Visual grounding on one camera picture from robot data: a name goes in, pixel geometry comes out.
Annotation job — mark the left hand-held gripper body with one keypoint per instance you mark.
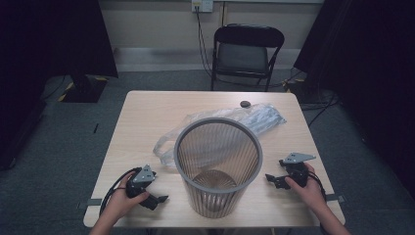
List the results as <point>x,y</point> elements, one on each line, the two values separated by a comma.
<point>143,176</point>

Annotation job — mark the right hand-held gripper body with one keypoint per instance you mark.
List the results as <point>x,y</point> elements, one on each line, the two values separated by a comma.
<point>297,169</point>

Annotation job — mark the yellowish wall pipe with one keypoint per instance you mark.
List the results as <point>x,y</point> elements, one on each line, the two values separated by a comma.
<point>223,13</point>

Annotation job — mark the grey tape strip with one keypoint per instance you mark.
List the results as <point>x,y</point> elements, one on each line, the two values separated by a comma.
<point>336,197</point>
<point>93,202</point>

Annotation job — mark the person's left hand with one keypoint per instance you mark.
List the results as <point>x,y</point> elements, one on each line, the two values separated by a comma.
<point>122,202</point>

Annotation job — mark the person's right hand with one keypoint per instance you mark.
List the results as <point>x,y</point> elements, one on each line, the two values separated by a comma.
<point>310,194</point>

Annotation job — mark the white wall power outlet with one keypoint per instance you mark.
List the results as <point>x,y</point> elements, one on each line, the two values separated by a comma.
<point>203,5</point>

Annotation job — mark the black folding chair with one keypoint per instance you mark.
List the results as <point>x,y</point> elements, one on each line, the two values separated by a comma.
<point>243,58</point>

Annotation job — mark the small dark round object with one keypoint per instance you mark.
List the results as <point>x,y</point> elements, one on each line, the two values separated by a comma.
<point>245,104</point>

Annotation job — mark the clear plastic bag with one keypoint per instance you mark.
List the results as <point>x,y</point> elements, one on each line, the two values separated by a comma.
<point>261,116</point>

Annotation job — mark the black curtain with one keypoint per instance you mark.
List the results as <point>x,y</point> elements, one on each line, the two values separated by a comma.
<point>49,39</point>
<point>368,65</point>

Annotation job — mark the ribbed translucent brown bin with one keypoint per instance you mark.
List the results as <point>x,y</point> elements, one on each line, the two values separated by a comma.
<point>212,204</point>

